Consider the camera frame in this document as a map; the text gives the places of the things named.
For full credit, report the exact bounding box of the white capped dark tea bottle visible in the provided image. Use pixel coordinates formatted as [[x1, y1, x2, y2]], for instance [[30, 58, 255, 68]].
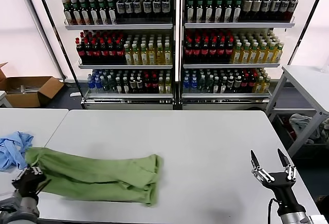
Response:
[[161, 0, 171, 24], [115, 0, 126, 24], [269, 0, 281, 22], [287, 0, 299, 22], [142, 0, 153, 24], [124, 0, 134, 24], [279, 0, 290, 22], [242, 0, 253, 22], [251, 0, 262, 22], [261, 0, 271, 22], [152, 0, 162, 24], [133, 0, 143, 24]]

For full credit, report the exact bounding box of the grey metal shelving unit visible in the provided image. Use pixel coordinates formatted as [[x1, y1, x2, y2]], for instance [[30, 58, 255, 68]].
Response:
[[48, 0, 180, 110], [179, 0, 309, 110]]

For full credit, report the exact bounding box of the green capped tea bottle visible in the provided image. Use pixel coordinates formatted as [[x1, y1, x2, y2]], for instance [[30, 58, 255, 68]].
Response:
[[204, 0, 214, 24], [106, 0, 117, 25], [78, 0, 91, 26], [214, 0, 224, 24], [232, 0, 243, 23], [195, 0, 205, 24], [88, 0, 100, 26], [62, 0, 73, 26], [186, 0, 195, 24], [70, 0, 82, 26], [223, 0, 233, 24], [97, 0, 108, 26]]

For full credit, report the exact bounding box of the grey metal pole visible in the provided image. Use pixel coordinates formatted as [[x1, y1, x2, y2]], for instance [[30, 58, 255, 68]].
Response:
[[17, 0, 66, 81]]

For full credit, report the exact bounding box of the dark storage basket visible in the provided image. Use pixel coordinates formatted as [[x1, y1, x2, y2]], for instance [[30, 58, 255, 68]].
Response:
[[274, 113, 329, 159]]

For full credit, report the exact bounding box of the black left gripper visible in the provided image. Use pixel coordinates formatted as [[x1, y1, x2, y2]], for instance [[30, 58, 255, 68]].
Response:
[[11, 166, 47, 198]]

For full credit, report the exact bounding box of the grey metal shelf board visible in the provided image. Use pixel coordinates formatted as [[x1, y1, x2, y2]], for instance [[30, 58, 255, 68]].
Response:
[[184, 22, 296, 29], [182, 62, 281, 69], [64, 23, 173, 31], [78, 63, 173, 70], [181, 92, 270, 99], [83, 92, 174, 100]]

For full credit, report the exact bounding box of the grey metal frame table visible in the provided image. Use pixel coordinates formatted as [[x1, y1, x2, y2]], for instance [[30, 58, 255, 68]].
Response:
[[264, 64, 329, 158]]

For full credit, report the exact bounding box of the crumpled light blue garment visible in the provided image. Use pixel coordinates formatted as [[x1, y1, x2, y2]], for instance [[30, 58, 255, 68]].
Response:
[[0, 130, 34, 171]]

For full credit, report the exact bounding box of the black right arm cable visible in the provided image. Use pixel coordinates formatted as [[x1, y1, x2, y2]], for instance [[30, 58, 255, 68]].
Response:
[[267, 197, 283, 224]]

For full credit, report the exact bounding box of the yellow juice bottle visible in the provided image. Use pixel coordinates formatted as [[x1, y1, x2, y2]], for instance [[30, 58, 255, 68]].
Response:
[[240, 43, 250, 64], [272, 43, 283, 64], [248, 43, 259, 64], [148, 43, 156, 65], [256, 43, 267, 64], [131, 44, 140, 65], [139, 43, 149, 65], [231, 43, 242, 64], [123, 44, 132, 65], [156, 43, 165, 65], [163, 42, 173, 65], [264, 43, 275, 64]]

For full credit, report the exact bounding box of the clear plastic packaging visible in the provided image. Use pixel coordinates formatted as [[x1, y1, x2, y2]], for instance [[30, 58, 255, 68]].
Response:
[[20, 84, 42, 93]]

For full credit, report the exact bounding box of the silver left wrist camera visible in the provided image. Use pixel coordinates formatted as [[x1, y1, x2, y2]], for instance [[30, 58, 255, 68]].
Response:
[[0, 198, 16, 213]]

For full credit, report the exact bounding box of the dark green cloth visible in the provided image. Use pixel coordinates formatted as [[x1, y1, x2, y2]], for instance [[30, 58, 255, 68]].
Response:
[[320, 117, 329, 141]]

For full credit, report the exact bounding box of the grey white clothes pile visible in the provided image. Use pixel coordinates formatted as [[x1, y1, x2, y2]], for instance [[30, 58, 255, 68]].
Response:
[[288, 113, 321, 140]]

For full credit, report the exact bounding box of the white side table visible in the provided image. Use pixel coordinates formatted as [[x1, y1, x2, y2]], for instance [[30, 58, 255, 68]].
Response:
[[0, 108, 69, 211]]

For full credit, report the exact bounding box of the green polo shirt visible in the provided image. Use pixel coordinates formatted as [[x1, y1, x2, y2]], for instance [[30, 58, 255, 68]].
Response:
[[24, 146, 165, 207]]

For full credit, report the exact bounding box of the open brown cardboard box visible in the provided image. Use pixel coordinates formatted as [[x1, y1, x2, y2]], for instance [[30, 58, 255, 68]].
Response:
[[0, 76, 65, 108]]

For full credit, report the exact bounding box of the black metal pole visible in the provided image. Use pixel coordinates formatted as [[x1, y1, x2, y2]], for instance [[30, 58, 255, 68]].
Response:
[[32, 0, 85, 109], [287, 0, 327, 66]]

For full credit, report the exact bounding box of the white furniture corner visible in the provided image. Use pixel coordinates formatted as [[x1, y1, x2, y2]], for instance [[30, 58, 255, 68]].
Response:
[[0, 91, 11, 108]]

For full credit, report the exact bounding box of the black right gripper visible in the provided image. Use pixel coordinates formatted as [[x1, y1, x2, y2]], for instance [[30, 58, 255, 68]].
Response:
[[250, 148, 307, 215]]

